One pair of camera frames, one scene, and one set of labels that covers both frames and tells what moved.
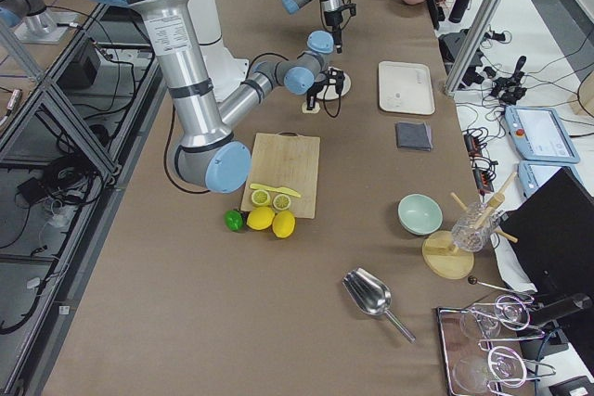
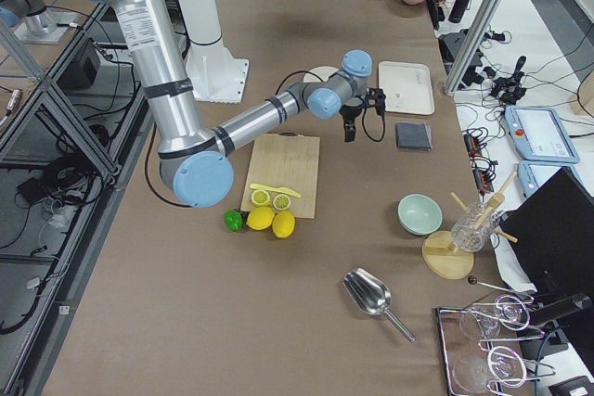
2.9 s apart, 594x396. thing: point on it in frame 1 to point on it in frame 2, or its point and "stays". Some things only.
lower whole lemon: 260,218 stays
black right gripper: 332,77 to 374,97
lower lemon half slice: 260,197 stays
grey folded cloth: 414,135 stays
